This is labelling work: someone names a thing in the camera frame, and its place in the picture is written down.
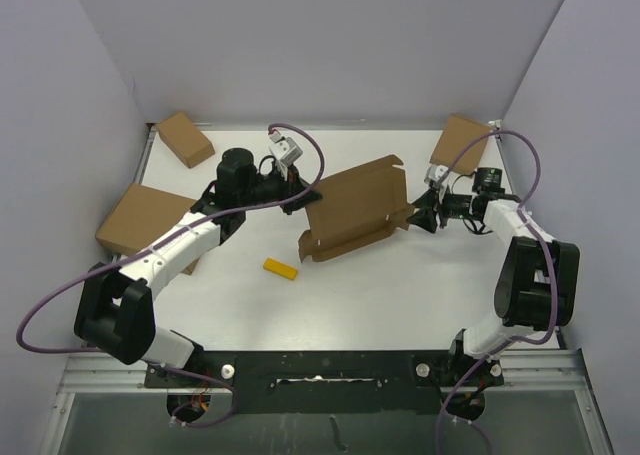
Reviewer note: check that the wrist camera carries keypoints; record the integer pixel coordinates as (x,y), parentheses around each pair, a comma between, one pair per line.
(285,152)
(436,176)

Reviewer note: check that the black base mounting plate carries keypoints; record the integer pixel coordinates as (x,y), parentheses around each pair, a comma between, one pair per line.
(328,382)

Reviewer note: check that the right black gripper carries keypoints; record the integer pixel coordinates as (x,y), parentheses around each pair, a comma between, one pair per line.
(425,218)

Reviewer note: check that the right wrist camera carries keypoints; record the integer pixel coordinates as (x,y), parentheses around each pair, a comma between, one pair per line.
(436,176)

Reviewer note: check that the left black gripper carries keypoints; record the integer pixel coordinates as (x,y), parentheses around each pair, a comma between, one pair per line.
(290,185)

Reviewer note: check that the yellow wooden block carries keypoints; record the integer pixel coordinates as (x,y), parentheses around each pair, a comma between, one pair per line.
(281,269)

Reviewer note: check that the large folded cardboard box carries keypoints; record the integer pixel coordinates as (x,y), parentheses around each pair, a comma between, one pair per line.
(141,216)

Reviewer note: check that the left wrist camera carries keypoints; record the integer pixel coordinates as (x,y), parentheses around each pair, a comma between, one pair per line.
(285,152)

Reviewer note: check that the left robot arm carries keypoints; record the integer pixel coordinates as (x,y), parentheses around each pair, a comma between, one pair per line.
(116,309)

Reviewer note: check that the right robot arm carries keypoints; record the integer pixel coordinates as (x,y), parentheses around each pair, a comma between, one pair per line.
(536,287)

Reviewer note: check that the small folded cardboard box left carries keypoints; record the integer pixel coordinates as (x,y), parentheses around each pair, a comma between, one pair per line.
(185,140)

